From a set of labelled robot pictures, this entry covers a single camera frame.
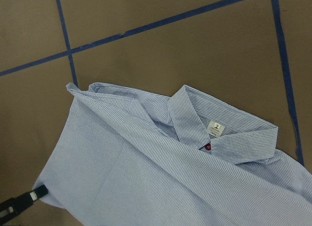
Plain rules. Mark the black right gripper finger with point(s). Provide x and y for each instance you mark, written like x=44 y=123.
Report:
x=13 y=207

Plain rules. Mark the light blue striped shirt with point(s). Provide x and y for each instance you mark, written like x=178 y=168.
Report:
x=128 y=157

